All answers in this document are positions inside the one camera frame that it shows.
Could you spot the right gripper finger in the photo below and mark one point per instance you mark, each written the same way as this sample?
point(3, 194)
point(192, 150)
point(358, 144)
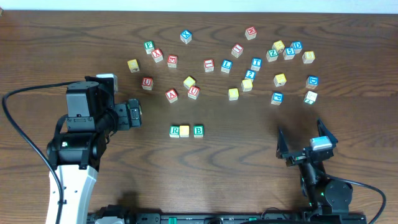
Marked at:
point(282, 151)
point(323, 131)

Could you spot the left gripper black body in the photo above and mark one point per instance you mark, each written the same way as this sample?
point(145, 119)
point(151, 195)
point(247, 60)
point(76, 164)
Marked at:
point(134, 113)

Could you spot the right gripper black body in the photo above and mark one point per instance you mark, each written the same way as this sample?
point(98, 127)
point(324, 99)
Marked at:
point(300, 156)

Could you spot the green R block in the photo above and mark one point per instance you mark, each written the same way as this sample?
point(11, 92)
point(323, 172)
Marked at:
point(174, 131)

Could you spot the yellow o block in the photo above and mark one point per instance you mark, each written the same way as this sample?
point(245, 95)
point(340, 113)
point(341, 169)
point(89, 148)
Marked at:
point(184, 131)
point(233, 94)

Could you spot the green B block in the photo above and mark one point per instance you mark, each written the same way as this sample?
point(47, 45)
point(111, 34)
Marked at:
point(198, 131)

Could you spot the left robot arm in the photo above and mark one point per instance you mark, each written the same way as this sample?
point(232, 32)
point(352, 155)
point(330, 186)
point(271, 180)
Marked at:
point(80, 139)

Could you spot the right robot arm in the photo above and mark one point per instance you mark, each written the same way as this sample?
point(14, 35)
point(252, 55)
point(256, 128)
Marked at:
point(328, 197)

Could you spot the red U block left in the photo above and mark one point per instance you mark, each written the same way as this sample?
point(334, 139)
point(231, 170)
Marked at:
point(147, 83)

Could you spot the red u block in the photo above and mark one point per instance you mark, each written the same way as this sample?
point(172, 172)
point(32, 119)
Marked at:
point(193, 92)
point(147, 83)

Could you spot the green 7 block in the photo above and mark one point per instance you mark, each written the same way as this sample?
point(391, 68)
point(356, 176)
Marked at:
point(310, 97)

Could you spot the red A block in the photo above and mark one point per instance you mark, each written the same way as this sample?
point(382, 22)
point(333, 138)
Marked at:
point(171, 95)

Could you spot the yellow block far left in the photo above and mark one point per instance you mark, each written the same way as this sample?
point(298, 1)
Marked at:
point(133, 65)

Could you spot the blue D block right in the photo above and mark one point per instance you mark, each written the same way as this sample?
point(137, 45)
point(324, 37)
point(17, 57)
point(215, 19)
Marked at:
point(312, 82)

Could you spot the blue d block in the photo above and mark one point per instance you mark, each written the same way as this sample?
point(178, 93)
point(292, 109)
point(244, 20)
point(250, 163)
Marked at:
point(312, 82)
point(297, 46)

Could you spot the blue P block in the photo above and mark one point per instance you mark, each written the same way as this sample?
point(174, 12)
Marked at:
point(277, 98)

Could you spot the yellow tilted block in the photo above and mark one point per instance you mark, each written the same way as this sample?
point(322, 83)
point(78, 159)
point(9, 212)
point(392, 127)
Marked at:
point(189, 82)

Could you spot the red U block centre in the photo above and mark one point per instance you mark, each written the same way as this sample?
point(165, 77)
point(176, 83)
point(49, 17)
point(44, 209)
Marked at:
point(193, 92)

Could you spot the red E block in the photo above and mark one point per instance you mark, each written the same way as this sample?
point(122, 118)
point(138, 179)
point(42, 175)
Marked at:
point(172, 61)

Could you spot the green F block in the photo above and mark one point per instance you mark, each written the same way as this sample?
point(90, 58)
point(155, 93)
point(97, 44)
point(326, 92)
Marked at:
point(149, 46)

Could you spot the yellow K block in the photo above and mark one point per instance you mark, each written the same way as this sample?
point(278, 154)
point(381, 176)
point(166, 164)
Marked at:
point(280, 80)

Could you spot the yellow S block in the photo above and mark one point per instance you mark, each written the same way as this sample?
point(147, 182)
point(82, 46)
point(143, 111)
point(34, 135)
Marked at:
point(246, 85)

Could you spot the yellow B block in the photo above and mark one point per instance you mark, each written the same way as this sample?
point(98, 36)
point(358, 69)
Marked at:
point(308, 57)

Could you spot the blue 2 block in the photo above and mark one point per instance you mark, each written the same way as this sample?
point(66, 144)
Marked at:
point(250, 75)

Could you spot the blue 5 block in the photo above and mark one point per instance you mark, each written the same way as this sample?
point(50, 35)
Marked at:
point(288, 53)

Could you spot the red I block centre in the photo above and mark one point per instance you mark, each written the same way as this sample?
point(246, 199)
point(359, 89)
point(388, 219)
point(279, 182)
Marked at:
point(209, 65)

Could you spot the red i block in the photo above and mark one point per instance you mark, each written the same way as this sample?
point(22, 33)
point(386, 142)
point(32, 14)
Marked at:
point(209, 65)
point(237, 50)

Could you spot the blue D block upper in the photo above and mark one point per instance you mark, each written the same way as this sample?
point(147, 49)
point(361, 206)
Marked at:
point(297, 46)

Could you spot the blue X block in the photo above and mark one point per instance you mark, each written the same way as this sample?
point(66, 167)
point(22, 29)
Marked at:
point(186, 36)

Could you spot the blue T block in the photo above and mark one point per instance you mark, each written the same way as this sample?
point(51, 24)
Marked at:
point(256, 64)

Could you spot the green Z block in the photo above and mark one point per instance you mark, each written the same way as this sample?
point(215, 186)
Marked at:
point(272, 55)

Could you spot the yellow block with picture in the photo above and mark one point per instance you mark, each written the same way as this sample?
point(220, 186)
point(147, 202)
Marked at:
point(278, 46)

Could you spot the blue L block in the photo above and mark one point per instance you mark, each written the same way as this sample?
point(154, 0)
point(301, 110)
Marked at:
point(226, 66)

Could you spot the red I block upper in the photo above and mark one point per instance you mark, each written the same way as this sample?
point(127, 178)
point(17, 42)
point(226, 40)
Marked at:
point(237, 50)

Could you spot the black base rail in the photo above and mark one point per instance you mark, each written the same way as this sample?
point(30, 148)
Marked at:
point(269, 217)

